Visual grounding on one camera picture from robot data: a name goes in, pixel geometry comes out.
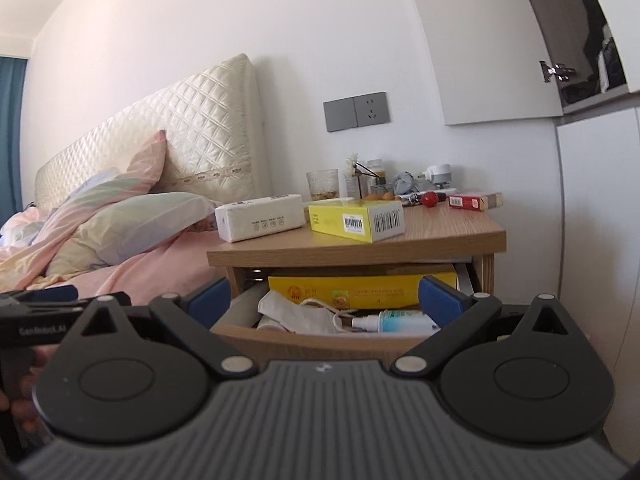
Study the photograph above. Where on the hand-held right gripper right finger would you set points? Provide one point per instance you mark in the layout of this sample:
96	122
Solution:
442	300

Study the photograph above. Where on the white tall wardrobe door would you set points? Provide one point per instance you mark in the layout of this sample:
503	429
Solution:
600	210

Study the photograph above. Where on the red ball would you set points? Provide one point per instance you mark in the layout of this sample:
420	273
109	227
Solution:
427	199

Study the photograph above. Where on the white face mask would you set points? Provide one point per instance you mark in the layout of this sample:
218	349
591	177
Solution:
295	313

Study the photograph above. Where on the dark clothes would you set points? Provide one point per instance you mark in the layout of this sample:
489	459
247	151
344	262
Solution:
595	40

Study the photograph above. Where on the red flat box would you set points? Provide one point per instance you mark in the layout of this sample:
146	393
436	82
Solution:
470	202

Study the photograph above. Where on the clear glass cup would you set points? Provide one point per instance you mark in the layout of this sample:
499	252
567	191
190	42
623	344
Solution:
323	185

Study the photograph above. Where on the wooden nightstand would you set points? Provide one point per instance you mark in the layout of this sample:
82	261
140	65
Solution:
440	232

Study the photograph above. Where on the wooden nightstand drawer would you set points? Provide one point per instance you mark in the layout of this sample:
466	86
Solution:
300	346

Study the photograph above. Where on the grey wall socket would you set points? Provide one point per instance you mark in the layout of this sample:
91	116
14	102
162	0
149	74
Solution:
371	109

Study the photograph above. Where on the cream quilted headboard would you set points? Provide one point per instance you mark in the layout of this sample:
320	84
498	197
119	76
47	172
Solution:
200	125

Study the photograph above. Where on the person's left hand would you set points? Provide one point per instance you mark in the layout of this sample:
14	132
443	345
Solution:
20	415

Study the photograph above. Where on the grey cloth bundle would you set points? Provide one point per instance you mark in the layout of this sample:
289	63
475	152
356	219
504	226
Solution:
404	182

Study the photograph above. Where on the pink striped pillow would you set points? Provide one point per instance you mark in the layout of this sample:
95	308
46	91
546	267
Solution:
115	192

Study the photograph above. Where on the small orange fruits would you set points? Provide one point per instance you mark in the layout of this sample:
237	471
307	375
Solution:
381	195

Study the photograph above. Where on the white tissue pack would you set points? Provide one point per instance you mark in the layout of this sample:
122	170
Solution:
260	217

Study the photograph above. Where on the pale pastel pillow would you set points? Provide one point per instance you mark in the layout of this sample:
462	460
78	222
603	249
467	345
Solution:
135	225

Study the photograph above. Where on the yellow cardboard box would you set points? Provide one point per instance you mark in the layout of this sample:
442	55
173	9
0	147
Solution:
335	221

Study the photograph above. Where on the flat yellow box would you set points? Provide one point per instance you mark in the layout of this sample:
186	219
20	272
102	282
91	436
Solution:
310	292

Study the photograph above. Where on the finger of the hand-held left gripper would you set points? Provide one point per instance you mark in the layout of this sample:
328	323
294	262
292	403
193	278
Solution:
55	292
75	304

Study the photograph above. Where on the pink bed sheet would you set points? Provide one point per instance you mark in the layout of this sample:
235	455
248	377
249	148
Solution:
150	276

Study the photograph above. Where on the clear spray bottle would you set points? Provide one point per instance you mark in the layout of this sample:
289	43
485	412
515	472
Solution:
400	321

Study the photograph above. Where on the white plug adapter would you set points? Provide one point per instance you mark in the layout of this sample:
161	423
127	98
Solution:
436	174

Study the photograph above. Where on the metal keys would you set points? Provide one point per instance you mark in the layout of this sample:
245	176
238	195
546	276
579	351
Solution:
411	200

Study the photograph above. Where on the blue curtain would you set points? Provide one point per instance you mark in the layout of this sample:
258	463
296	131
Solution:
10	135

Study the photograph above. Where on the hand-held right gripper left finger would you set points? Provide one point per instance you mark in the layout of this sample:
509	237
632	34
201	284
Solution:
210	296

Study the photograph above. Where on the grey wall switch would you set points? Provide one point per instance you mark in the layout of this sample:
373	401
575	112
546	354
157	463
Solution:
340	115

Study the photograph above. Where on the metal door hinge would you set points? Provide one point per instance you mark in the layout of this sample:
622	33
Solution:
556	71

